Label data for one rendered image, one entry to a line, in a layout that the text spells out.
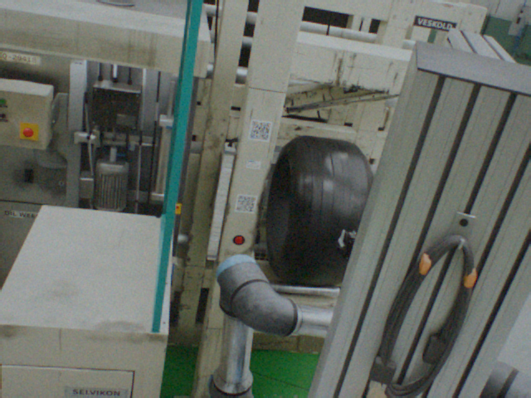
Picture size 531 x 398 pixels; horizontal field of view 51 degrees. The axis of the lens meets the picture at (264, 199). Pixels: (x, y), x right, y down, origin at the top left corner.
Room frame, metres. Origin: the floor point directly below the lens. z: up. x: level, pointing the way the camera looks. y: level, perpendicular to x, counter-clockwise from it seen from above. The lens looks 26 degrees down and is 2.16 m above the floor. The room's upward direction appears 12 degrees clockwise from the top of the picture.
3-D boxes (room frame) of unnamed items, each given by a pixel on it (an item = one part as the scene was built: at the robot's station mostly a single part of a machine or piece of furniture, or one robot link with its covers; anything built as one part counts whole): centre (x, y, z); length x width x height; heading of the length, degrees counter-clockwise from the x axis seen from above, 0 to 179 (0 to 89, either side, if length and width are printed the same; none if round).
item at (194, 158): (2.70, 0.40, 0.61); 0.33 x 0.06 x 0.86; 12
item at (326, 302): (1.84, -0.20, 0.84); 0.36 x 0.09 x 0.06; 102
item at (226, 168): (1.86, 0.16, 1.19); 0.05 x 0.04 x 0.48; 12
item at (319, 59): (2.29, -0.23, 1.71); 0.61 x 0.25 x 0.15; 102
